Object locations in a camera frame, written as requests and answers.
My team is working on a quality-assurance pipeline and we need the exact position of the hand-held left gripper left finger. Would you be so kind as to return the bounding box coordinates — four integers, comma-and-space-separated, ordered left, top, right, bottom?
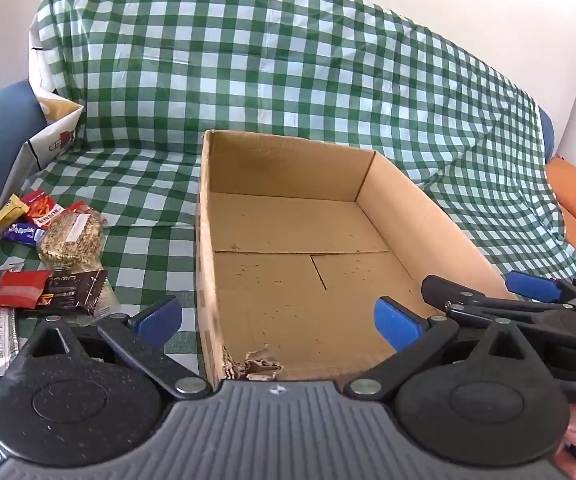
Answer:
18, 295, 213, 402

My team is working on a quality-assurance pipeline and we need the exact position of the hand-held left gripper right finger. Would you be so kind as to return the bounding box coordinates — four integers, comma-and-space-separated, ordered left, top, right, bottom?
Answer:
344, 296, 531, 402

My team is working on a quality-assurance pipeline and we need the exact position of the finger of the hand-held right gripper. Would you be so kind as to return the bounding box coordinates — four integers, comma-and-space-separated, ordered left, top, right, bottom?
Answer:
420, 275, 576, 332
506, 270, 576, 304

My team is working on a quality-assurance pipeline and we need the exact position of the dark brown chocolate packet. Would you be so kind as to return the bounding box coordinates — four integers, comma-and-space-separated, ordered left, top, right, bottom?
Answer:
20, 269, 109, 317

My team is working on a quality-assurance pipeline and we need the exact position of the clear bag of peanuts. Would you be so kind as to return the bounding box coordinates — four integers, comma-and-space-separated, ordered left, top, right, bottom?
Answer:
37, 204, 105, 273

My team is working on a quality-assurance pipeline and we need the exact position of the cardboard box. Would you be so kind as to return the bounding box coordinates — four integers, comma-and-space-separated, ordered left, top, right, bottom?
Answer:
196, 129, 518, 392

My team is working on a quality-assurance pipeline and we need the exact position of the small red packet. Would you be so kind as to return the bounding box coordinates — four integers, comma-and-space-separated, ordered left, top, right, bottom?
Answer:
0, 269, 53, 309

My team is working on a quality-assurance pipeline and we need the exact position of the white silver packet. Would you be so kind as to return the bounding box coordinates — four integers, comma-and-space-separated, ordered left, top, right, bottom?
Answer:
0, 307, 20, 378

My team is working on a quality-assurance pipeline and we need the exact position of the red snack packet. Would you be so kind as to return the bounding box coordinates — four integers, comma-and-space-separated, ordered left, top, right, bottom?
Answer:
19, 189, 65, 230

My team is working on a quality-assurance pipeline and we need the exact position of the purple candy packet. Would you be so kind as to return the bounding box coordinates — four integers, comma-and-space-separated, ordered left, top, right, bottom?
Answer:
2, 222, 46, 246

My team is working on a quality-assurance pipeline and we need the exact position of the white and yellow paper bag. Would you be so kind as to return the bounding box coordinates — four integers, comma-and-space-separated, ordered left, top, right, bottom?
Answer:
27, 20, 86, 172

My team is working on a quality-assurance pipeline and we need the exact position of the green checked cloth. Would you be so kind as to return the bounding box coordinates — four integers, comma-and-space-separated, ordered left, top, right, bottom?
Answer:
0, 0, 576, 461

